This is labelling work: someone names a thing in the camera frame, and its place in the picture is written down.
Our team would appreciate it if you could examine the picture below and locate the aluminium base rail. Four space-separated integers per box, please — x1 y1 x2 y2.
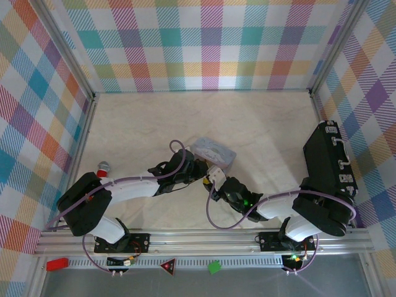
33 229 376 257

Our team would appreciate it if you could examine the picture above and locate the black connector plate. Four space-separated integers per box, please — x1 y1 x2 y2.
282 254 304 275
106 256 130 276

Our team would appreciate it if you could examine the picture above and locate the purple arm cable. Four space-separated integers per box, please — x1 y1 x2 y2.
206 181 356 275
46 139 188 275

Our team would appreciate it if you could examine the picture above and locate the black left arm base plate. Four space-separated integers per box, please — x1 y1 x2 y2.
93 232 151 254

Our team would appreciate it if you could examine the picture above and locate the aluminium frame post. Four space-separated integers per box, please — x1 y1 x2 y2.
309 0 372 97
32 0 97 103

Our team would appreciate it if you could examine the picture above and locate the pastel cartoon tin box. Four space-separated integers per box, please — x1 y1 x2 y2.
191 137 238 174

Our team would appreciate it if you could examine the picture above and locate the slotted grey cable tray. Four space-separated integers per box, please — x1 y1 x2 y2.
66 257 285 269

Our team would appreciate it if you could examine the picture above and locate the black red triangle sign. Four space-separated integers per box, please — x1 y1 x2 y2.
159 257 177 277

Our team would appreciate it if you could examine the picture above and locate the red cylinder with silver cap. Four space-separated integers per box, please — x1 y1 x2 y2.
97 160 111 179

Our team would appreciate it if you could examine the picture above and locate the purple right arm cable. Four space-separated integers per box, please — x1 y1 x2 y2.
206 181 356 275

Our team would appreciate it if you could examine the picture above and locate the black hard briefcase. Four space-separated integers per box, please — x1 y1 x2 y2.
302 119 359 202

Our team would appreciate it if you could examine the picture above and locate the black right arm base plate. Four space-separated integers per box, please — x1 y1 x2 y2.
258 231 319 253

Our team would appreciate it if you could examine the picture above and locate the red block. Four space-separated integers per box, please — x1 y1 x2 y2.
46 257 69 272

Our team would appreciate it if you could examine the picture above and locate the aluminium frame leg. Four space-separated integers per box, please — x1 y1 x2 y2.
26 256 47 297
363 252 386 297

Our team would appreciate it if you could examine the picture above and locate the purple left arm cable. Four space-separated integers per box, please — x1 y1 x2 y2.
46 139 188 275

